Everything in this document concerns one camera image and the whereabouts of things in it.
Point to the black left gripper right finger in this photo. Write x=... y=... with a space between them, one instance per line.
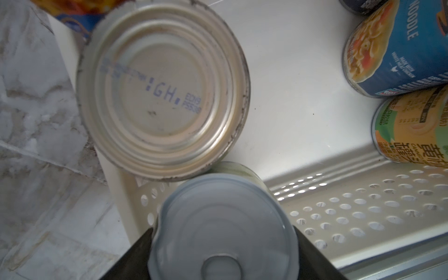
x=313 y=265

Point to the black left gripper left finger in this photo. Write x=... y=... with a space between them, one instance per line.
x=133 y=265

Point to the light green small can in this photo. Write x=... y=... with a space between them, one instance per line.
x=223 y=225

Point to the green peach can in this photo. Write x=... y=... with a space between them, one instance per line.
x=413 y=127

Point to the blue tin can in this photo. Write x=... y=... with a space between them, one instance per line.
x=163 y=88
x=401 y=48

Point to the tall yellow orange can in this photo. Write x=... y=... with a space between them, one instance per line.
x=79 y=15

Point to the dark tomato tin can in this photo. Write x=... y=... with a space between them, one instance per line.
x=362 y=7

